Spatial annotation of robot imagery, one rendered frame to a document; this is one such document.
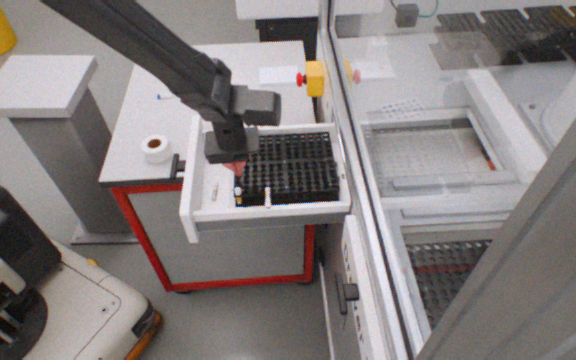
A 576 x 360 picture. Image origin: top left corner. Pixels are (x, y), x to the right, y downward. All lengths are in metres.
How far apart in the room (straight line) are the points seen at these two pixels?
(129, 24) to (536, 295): 0.45
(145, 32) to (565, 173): 0.44
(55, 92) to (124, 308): 0.72
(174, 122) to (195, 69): 0.68
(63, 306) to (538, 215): 1.47
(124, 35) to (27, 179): 1.97
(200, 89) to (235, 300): 1.24
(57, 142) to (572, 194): 1.54
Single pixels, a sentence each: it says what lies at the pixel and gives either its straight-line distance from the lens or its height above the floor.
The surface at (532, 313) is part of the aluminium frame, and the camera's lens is 0.30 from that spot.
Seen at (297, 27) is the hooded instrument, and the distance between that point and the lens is 1.66.
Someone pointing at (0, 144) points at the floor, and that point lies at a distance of 2.73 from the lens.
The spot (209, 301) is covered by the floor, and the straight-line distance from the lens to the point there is 1.75.
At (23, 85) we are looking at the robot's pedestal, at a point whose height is 0.76.
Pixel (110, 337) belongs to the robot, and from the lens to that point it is 1.50.
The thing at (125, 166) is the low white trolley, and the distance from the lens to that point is 1.18.
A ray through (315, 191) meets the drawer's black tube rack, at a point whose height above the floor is 0.90.
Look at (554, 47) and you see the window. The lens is 0.29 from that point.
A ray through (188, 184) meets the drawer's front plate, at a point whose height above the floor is 0.93.
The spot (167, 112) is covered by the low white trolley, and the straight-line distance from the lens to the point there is 1.30.
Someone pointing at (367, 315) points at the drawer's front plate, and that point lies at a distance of 0.70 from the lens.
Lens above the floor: 1.57
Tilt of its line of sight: 49 degrees down
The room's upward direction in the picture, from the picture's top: 1 degrees counter-clockwise
